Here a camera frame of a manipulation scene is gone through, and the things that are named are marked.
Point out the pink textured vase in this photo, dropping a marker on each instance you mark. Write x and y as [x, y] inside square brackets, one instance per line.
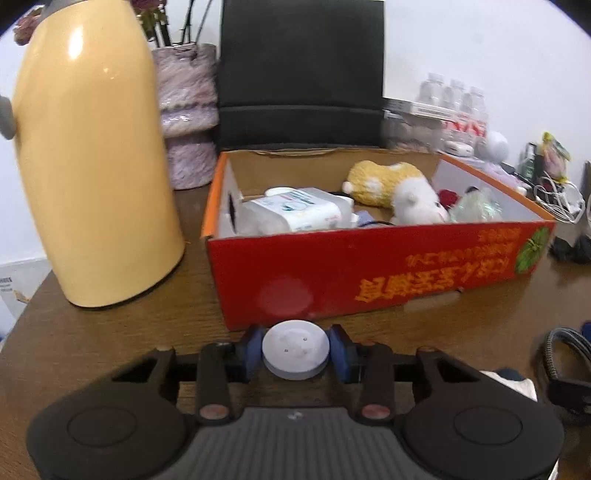
[189, 115]

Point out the red cardboard box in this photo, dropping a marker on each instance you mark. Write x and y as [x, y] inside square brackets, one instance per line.
[323, 267]

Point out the pink flowers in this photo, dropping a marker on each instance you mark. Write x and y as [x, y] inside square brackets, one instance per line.
[147, 7]

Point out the small white round disc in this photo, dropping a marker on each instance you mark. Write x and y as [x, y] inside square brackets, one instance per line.
[277, 190]

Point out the white cardboard carton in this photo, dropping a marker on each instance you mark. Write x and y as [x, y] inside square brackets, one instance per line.
[18, 290]

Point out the pale green glass ornament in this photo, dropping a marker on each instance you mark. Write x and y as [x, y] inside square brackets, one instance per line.
[475, 207]

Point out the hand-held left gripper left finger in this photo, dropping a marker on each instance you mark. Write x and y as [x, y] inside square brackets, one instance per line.
[253, 355]

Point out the water bottles pack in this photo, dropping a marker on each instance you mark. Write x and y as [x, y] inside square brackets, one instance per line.
[475, 110]

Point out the clear water bottle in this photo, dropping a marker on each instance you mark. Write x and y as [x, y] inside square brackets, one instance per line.
[455, 99]
[431, 90]

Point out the brown paper bag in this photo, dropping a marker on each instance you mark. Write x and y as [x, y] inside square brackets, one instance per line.
[587, 177]

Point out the black paper gift bag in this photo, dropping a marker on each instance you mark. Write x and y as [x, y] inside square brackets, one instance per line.
[300, 69]

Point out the white and navy cloth bundle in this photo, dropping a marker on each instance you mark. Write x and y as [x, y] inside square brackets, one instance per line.
[519, 387]

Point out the red rose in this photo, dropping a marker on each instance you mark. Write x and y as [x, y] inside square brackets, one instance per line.
[448, 197]

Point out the clear plastic container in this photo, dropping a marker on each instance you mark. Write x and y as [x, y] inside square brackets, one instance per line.
[408, 134]

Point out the small white case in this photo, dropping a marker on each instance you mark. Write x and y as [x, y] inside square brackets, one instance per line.
[458, 149]

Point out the yellow green snack bag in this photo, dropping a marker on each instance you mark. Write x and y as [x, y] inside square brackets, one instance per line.
[556, 154]

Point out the wet wipes pack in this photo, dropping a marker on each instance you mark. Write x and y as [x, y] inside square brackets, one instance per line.
[300, 210]

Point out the dark green bottle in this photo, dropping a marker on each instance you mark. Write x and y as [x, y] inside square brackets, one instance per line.
[531, 164]

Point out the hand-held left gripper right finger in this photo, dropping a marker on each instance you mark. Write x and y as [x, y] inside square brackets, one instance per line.
[340, 355]

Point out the yellow thermos jug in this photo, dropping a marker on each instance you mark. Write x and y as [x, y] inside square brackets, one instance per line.
[101, 161]

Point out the white round puck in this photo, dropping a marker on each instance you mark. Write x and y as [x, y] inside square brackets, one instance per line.
[295, 350]

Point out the black cloth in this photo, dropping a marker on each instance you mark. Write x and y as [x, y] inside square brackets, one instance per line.
[570, 249]

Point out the white round speaker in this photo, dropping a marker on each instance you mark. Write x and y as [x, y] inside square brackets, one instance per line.
[494, 146]

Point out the flat white box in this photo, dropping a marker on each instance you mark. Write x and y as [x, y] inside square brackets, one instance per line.
[415, 108]

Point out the yellow and white plush toy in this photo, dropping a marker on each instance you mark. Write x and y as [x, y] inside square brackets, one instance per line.
[397, 189]

